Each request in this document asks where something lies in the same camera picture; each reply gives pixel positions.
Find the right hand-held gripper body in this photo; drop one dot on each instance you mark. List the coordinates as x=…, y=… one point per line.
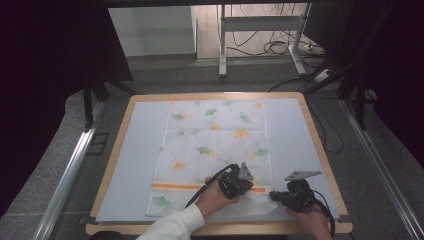
x=300, y=198

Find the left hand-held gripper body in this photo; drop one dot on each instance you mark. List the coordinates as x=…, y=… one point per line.
x=231, y=185

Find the white leaf-print cloth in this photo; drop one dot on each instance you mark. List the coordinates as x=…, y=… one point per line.
x=213, y=140

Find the person's left hand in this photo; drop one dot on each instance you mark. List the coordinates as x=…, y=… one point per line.
x=213, y=198

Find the person's right hand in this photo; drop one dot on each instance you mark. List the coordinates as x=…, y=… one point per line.
x=315, y=223

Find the small wooden table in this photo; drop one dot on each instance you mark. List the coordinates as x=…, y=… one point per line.
x=233, y=229

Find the grey tape piece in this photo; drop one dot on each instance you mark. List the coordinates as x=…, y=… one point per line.
x=344, y=219

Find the pale blue table mat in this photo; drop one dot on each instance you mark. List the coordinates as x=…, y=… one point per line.
x=140, y=150

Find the black metal stand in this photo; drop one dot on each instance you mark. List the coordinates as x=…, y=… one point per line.
x=88, y=103
x=360, y=100

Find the white power strip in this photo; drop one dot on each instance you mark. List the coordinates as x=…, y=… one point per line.
x=322, y=75

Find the dark curtain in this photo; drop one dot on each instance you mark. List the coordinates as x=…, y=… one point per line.
x=43, y=83
x=396, y=66

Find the white cabinet panel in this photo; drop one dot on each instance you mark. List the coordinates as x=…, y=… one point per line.
x=150, y=31

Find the aluminium rail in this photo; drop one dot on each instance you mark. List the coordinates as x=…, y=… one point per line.
x=383, y=173
x=66, y=180

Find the black floor bracket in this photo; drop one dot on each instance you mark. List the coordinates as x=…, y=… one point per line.
x=98, y=143

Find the white metal desk frame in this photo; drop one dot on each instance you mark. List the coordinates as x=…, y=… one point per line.
x=260, y=23

